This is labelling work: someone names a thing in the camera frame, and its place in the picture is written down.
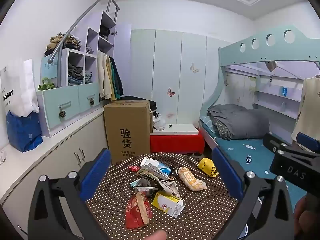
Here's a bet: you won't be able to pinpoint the green garment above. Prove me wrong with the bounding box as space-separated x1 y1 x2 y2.
110 57 122 98

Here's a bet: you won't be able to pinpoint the pile of brown clothes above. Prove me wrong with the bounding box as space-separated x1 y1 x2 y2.
45 32 82 55

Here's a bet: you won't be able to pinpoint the small teal drawer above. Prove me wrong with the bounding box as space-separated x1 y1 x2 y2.
77 82 100 113

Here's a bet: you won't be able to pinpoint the white stepped shelf unit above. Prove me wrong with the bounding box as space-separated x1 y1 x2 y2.
36 10 132 138

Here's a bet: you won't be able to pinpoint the white shopping bag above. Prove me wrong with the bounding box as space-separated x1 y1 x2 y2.
0 59 40 117

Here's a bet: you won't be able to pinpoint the person's right hand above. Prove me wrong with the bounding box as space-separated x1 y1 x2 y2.
294 194 320 240

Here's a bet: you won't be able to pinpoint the white wardrobe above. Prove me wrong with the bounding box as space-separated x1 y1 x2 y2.
130 29 225 128

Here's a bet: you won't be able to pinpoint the green plant decoration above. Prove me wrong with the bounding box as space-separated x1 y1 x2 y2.
38 78 56 92

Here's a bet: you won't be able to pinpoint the black bag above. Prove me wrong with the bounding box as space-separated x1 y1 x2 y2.
120 95 157 110

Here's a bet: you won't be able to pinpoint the yellow smiley bag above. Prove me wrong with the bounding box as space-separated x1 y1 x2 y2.
198 157 218 178

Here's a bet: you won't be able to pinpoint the light blue paper note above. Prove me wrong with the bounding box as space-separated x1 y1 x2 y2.
41 55 59 79

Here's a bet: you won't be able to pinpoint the blue plastic bag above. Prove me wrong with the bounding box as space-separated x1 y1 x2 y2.
5 111 43 153

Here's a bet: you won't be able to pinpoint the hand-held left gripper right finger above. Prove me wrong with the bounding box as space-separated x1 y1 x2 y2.
212 147 297 240

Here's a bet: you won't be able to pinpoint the red bench with white top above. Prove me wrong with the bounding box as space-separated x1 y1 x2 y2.
150 124 205 155

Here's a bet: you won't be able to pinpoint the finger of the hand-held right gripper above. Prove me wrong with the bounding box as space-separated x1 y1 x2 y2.
296 132 320 153
262 133 300 155

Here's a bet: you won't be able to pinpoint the yellow white carton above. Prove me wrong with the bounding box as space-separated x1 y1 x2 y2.
151 190 187 218

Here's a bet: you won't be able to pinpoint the large cardboard box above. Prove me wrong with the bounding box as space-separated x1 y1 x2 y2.
103 101 151 158

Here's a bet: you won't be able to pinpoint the black garment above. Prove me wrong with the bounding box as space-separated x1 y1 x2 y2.
112 57 124 98

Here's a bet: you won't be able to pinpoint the folded dark clothes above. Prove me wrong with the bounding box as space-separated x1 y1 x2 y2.
68 64 84 79

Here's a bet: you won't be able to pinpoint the white plastic bag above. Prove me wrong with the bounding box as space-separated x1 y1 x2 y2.
153 114 166 131

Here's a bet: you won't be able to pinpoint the white counter cabinet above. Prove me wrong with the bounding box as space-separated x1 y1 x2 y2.
0 102 118 230

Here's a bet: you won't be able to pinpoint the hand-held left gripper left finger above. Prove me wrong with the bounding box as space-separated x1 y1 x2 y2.
27 149 111 240

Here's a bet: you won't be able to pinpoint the red snack wrapper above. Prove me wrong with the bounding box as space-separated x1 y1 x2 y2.
125 191 153 230

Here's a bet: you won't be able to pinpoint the blue bed sheet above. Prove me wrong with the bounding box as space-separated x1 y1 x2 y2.
200 116 308 205

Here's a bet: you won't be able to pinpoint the hanging cream shirt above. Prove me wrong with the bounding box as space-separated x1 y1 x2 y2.
291 75 320 145

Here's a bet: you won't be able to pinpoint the crushed grey green carton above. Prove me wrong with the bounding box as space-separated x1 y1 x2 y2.
130 177 160 197

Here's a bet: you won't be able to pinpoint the teal bunk bed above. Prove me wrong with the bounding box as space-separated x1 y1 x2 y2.
199 25 320 205

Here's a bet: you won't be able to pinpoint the person's left hand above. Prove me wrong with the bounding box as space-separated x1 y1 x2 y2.
134 229 167 240

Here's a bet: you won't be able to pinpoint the large teal drawer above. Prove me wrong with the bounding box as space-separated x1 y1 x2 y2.
44 86 84 130

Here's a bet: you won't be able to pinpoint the brown dotted tablecloth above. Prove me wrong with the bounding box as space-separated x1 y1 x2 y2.
85 152 240 240

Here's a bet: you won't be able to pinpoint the white paper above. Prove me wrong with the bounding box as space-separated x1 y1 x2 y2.
159 180 181 198

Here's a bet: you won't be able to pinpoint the khaki jacket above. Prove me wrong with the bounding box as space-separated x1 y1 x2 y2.
106 55 118 102

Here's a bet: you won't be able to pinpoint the blue white carton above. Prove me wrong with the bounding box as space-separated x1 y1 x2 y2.
140 157 172 180

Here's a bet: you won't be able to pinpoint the orange snack packet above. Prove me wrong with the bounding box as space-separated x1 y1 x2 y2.
178 167 207 190

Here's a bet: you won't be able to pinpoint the grey duvet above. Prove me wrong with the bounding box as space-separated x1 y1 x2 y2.
207 104 270 140

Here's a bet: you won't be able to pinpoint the grey metal handrail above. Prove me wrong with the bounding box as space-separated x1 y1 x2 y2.
47 0 120 87

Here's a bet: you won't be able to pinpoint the cream hoodie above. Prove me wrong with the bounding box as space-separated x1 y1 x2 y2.
96 51 110 100

